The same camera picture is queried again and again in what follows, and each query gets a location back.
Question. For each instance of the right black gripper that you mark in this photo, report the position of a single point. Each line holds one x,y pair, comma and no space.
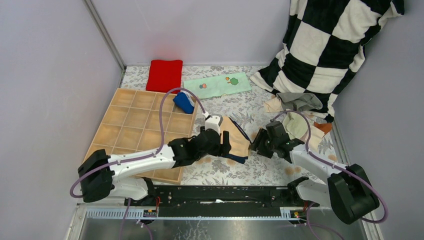
261,135

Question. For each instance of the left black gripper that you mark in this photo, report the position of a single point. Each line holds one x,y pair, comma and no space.
223,149

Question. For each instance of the beige cloth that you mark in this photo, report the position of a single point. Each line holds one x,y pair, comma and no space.
239,140

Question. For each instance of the blue underwear with white lettering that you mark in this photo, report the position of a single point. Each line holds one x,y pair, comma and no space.
183,101

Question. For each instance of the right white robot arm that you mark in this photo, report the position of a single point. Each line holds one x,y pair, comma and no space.
344,188

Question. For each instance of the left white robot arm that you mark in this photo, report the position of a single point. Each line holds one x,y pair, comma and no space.
102,175

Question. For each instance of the pale yellow cloth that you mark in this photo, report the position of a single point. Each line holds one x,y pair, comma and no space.
297,125

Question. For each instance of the cream cloth under grey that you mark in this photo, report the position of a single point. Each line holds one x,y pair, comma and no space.
273,105

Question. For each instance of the pale pink cloth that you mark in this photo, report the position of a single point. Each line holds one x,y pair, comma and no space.
316,137

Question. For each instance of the grey crumpled cloth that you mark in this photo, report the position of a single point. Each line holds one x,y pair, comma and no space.
299,101

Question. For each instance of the light green patterned cloth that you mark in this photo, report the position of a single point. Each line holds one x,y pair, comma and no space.
217,86

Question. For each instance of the orange cloth piece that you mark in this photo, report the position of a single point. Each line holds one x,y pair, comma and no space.
324,127

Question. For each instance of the red folded cloth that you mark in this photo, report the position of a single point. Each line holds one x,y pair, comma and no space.
164,75

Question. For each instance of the wooden compartment tray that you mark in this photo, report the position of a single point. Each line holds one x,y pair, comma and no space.
138,120

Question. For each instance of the black white checkered blanket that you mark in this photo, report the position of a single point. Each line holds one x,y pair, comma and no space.
324,47

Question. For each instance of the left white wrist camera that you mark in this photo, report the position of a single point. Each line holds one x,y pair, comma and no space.
213,122

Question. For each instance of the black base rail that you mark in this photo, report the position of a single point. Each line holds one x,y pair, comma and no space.
191,201

